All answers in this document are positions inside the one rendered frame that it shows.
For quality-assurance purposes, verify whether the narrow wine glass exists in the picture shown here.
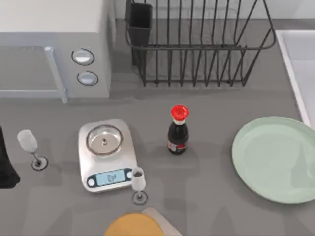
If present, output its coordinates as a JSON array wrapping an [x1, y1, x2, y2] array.
[[131, 167, 149, 205]]

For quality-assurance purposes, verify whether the black cutlery holder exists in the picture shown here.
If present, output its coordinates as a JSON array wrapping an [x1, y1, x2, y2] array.
[[125, 0, 153, 46]]

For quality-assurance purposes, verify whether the pale green plate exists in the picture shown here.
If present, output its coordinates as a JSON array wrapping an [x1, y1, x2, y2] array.
[[231, 116, 315, 204]]

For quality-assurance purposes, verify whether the dark sauce bottle red cap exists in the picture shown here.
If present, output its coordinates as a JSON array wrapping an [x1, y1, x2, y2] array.
[[167, 105, 190, 156]]

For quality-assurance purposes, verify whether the microwave oven door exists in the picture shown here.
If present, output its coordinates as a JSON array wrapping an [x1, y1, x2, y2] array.
[[0, 46, 68, 104]]

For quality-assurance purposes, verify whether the wide wine glass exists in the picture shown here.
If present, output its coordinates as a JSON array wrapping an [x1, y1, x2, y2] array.
[[17, 129, 49, 171]]

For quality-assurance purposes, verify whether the silver kitchen scale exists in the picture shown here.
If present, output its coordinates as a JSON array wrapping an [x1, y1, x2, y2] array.
[[78, 119, 138, 193]]

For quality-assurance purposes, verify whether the microwave knob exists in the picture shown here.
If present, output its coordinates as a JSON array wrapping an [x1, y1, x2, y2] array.
[[76, 71, 99, 87], [71, 48, 95, 66]]

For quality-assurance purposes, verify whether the black wire dish rack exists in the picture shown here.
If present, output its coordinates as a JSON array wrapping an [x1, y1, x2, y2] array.
[[125, 0, 276, 88]]

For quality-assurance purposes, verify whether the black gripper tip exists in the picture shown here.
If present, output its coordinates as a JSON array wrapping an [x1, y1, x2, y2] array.
[[0, 126, 21, 189]]

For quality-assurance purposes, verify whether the orange round bowl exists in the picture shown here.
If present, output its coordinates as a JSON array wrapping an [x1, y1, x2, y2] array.
[[104, 212, 165, 236]]

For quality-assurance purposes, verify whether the pale microwave oven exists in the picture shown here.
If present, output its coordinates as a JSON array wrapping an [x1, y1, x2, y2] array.
[[0, 0, 117, 104]]

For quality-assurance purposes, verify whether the beige flat board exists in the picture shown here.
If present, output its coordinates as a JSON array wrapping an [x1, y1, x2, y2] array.
[[142, 207, 183, 236]]

